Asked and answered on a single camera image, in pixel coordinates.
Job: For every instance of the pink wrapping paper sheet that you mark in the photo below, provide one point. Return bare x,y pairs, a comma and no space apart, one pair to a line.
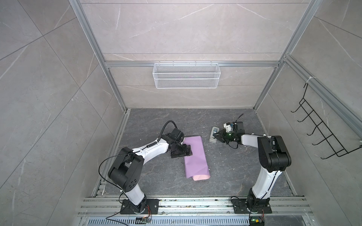
196,166

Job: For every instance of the black wire hook rack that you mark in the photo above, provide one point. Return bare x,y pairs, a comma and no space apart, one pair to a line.
327,136

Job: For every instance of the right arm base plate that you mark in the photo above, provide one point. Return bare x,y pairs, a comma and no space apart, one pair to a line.
245,206

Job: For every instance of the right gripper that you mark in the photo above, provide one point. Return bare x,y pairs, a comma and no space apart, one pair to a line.
221,137

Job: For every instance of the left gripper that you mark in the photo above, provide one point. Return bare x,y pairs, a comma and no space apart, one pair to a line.
187,151

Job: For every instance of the grey tape dispenser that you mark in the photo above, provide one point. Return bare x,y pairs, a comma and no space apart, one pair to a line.
214,131

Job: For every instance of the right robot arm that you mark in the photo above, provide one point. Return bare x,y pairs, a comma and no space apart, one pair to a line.
273,156

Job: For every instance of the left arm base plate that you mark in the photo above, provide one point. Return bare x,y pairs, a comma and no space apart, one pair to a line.
144,207

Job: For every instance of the white wire mesh basket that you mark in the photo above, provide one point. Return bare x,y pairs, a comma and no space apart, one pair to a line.
186,75

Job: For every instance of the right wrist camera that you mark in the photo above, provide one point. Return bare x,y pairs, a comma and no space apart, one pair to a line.
228,127

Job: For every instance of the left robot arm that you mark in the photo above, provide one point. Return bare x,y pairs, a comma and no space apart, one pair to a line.
127,167

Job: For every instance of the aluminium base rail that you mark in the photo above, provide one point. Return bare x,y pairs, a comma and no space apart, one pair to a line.
194,211

